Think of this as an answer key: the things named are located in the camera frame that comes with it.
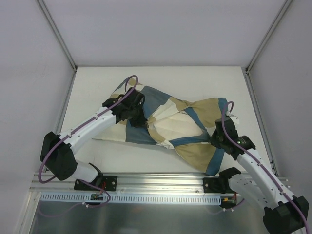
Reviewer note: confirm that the slotted white cable duct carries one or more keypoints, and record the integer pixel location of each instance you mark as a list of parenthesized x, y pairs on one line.
[(132, 198)]

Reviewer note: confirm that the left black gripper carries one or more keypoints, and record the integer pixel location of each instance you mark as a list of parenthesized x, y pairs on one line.
[(137, 119)]

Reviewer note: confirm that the blue tan white checked pillowcase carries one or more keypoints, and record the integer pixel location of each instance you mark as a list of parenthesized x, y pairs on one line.
[(196, 150)]

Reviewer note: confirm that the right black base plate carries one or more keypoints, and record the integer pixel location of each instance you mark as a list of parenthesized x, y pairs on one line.
[(216, 185)]

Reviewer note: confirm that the left aluminium frame post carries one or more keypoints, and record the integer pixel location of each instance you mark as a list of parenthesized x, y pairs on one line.
[(59, 38)]

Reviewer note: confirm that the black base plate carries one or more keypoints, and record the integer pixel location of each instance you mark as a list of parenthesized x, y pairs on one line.
[(105, 182), (216, 185)]

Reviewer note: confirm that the aluminium frame post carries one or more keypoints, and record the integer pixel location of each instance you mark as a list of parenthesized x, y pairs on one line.
[(59, 38), (272, 28)]

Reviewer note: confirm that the right aluminium frame post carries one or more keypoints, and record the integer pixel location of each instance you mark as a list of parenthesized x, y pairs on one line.
[(272, 28)]

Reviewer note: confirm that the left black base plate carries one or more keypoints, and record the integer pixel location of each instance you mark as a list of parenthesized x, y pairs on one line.
[(105, 182)]

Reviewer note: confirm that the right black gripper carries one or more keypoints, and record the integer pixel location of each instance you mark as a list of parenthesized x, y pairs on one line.
[(217, 139)]

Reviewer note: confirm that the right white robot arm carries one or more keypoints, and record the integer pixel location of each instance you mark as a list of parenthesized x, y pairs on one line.
[(283, 212)]

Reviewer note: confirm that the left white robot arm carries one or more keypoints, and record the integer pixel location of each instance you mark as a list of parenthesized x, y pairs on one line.
[(59, 150)]

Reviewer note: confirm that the white pillow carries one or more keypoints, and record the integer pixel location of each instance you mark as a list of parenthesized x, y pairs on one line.
[(177, 126)]

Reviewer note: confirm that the aluminium mounting rail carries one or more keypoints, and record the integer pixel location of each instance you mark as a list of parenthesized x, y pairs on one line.
[(136, 183)]

